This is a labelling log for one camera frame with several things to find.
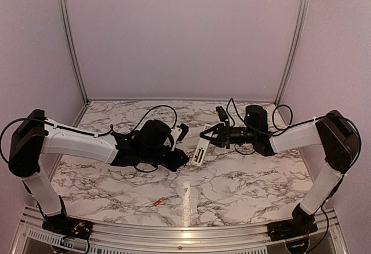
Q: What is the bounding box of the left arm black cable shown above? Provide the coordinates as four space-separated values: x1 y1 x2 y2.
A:
0 105 178 173

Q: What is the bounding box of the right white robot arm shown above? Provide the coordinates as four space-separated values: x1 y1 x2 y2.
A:
199 105 362 235

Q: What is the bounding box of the right aluminium corner post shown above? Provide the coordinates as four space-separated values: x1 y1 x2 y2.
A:
274 0 310 105

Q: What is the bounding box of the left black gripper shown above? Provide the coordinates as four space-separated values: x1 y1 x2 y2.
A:
141 146 190 171

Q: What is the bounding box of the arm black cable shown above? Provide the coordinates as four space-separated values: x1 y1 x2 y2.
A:
0 105 178 173
225 97 293 156

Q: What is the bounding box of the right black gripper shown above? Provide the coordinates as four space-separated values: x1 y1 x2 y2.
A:
200 120 257 148

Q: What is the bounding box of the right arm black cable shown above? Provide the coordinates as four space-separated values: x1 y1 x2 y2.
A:
225 97 293 156

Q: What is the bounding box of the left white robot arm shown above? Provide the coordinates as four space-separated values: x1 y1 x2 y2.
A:
5 109 189 234

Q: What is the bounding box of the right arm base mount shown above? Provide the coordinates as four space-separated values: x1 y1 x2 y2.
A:
267 219 318 241

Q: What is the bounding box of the aluminium corner post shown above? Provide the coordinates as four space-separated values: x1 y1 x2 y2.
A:
274 0 310 105
59 0 89 105

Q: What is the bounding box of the white remote control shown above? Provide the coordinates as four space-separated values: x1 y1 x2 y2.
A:
191 137 210 166

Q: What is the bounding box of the white battery cover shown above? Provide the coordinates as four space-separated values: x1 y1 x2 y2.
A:
189 197 198 213

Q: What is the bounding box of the orange AAA battery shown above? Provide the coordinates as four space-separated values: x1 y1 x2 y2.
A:
154 198 166 206

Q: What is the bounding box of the aluminium front rail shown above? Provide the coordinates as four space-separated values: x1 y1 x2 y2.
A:
10 206 348 253

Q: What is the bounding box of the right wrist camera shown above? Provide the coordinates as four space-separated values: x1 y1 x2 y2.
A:
216 106 230 127

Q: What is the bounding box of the left aluminium corner post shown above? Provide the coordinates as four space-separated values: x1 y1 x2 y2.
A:
59 0 89 105

